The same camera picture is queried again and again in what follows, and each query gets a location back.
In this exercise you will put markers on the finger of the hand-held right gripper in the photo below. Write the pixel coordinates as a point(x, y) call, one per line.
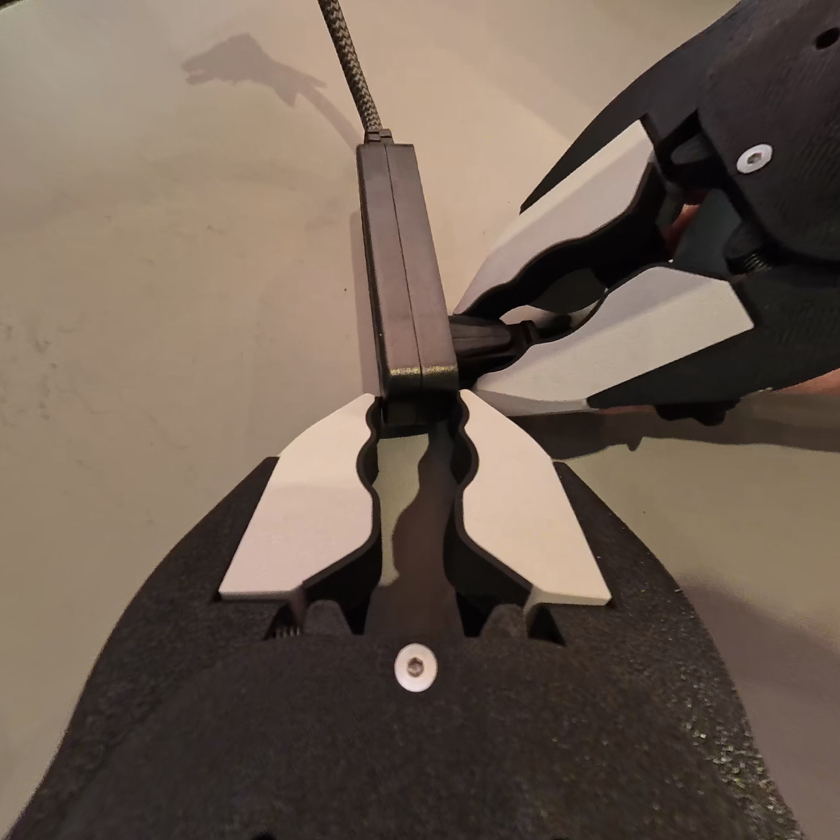
point(577, 203)
point(643, 328)

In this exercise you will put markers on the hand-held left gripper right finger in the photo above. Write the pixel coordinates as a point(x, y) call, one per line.
point(525, 518)

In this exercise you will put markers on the person's right hand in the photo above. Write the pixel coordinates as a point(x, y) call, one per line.
point(807, 386)

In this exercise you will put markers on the black power strip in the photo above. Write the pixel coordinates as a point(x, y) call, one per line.
point(407, 262)

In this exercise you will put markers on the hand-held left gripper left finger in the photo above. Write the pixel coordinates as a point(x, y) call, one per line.
point(302, 512)

